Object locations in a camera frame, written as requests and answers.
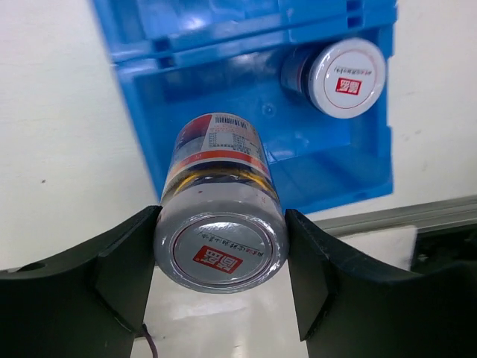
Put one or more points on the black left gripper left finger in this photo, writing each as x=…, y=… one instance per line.
x=87, y=301

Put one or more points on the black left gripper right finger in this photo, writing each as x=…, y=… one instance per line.
x=349, y=304

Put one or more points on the red label spice jar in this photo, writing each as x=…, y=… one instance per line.
x=343, y=80
x=220, y=228

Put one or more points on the blue bin near compartment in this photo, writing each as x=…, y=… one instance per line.
x=317, y=162

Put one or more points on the blue bin compartment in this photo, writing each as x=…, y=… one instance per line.
x=317, y=162
x=186, y=33

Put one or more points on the blue bin middle compartment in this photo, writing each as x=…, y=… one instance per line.
x=186, y=33

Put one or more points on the aluminium table frame rail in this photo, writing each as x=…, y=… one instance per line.
x=438, y=215

